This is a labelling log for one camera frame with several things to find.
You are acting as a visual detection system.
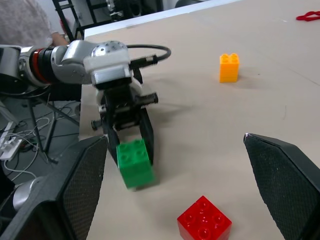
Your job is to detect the red flat plastic object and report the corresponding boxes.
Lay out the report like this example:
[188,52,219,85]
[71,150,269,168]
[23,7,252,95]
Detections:
[295,10,320,22]

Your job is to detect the person in light shirt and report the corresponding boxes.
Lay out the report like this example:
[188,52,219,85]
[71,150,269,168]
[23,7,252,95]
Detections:
[0,0,70,49]

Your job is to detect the black tripod stand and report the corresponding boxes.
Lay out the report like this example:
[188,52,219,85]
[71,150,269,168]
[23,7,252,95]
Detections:
[23,94,81,165]

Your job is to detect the white power strip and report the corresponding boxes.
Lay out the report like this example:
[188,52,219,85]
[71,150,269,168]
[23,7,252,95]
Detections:
[0,121,24,161]

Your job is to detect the green toy brick cube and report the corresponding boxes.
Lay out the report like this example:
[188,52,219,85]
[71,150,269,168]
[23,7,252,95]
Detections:
[115,138,155,190]

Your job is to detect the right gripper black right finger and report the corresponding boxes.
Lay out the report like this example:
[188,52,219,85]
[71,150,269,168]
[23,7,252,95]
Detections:
[243,132,320,240]

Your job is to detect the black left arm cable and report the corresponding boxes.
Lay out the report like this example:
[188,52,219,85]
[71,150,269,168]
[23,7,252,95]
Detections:
[127,44,173,69]

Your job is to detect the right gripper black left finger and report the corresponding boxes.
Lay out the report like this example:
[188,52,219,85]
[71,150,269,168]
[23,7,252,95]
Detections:
[0,136,109,240]

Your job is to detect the orange toy brick cube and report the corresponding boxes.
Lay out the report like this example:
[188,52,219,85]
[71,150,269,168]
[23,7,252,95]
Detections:
[219,52,241,84]

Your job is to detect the white floor cable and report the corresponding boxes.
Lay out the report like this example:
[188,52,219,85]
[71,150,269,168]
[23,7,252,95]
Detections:
[0,116,51,181]

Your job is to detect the red toy brick cube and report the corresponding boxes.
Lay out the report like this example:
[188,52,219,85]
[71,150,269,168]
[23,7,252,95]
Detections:
[176,195,233,240]

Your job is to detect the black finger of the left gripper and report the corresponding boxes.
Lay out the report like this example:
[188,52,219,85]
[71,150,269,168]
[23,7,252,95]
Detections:
[106,126,121,164]
[139,109,155,166]

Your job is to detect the person's bare hand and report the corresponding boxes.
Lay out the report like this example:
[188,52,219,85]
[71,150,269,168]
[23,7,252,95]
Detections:
[51,31,70,47]

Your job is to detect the black metal rack frame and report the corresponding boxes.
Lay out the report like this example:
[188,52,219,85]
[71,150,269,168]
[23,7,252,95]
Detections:
[51,0,142,41]

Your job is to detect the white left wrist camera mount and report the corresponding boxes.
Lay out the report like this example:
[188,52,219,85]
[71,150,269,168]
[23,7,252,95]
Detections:
[83,39,133,89]

